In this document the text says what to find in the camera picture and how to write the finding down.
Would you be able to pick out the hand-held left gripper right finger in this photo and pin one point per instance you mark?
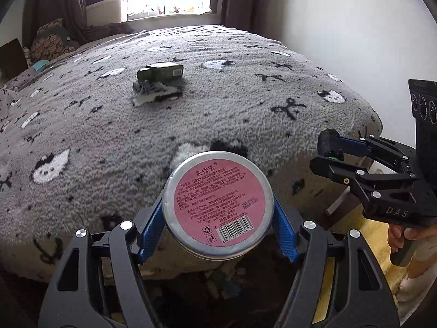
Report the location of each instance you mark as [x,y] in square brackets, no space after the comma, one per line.
[283,232]

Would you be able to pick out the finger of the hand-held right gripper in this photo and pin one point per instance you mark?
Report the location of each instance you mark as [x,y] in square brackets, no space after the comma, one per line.
[341,170]
[355,147]

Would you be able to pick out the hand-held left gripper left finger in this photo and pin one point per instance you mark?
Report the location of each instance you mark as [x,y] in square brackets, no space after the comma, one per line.
[150,227]

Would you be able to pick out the black cylindrical object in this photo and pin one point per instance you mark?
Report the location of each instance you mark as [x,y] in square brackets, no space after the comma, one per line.
[329,141]

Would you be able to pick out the round metal tin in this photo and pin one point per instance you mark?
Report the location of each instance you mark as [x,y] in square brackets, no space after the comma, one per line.
[218,205]

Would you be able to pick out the person's right forearm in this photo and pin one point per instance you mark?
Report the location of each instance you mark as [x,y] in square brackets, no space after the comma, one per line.
[421,297]

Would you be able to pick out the person's right hand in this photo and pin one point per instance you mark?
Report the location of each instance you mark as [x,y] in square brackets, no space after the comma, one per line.
[426,242]

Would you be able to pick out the grey printed fleece blanket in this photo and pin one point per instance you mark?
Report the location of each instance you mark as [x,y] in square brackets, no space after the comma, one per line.
[170,126]

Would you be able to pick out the small grey white cloth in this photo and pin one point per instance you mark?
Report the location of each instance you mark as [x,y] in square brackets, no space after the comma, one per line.
[143,87]

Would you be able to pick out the dark green box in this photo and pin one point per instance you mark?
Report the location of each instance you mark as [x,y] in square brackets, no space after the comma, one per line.
[164,71]

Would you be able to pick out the grey printed duvet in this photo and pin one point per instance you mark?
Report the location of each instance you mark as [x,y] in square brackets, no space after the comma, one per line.
[13,92]

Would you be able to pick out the small teal item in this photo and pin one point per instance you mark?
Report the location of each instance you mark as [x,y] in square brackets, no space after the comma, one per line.
[41,65]

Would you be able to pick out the dark cloth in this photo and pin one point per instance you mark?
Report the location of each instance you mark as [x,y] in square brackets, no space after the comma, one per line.
[105,30]

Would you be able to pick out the brown patterned pillow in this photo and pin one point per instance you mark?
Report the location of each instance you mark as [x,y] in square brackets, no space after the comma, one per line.
[51,41]

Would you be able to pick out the dark wooden bed headboard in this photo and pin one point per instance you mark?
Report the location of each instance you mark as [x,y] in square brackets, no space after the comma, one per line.
[13,58]

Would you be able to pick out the row of small windowsill figurines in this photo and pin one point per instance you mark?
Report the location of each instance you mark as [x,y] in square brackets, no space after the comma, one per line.
[170,10]

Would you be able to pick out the white storage box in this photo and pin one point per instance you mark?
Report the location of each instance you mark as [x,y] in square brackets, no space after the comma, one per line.
[104,12]

